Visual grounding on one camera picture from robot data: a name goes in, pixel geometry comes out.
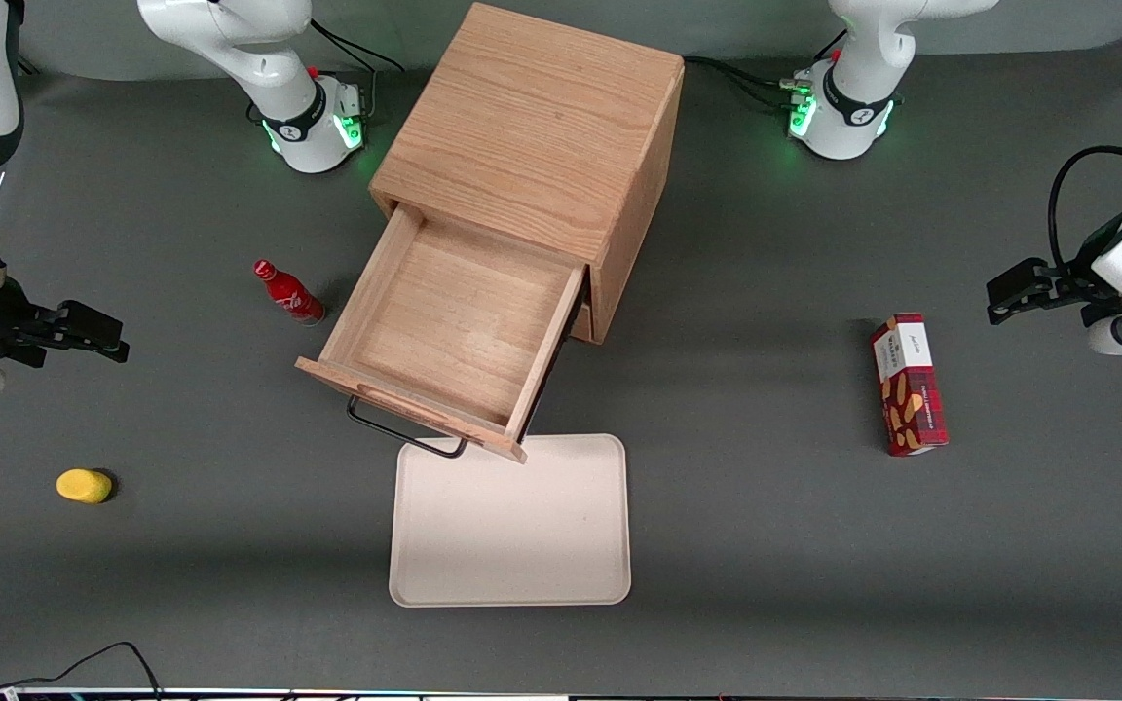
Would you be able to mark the wooden drawer cabinet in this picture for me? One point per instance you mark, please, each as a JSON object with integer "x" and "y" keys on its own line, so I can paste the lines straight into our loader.
{"x": 532, "y": 117}

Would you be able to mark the wooden drawer with plain front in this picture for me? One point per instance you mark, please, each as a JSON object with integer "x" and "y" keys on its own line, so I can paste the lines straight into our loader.
{"x": 582, "y": 326}

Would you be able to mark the beige plastic tray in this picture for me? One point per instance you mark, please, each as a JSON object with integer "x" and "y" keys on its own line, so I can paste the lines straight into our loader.
{"x": 522, "y": 526}

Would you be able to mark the yellow lemon toy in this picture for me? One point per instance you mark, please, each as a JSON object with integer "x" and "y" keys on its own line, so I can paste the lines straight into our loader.
{"x": 82, "y": 486}

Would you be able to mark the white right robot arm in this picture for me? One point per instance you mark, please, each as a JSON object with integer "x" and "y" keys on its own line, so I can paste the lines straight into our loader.
{"x": 259, "y": 58}

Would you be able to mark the wooden drawer with lipped front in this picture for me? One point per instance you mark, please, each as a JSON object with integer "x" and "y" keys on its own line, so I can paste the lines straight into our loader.
{"x": 454, "y": 312}

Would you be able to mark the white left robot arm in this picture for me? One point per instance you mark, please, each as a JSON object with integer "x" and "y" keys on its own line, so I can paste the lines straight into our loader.
{"x": 873, "y": 39}

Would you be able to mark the red plaid cookie box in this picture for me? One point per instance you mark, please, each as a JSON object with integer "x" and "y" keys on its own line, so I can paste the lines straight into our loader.
{"x": 910, "y": 389}

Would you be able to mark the red cola bottle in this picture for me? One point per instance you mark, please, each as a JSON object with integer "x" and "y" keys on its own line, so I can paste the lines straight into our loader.
{"x": 288, "y": 295}

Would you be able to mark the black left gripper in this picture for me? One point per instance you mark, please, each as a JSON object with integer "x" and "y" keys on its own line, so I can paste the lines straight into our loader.
{"x": 1073, "y": 289}

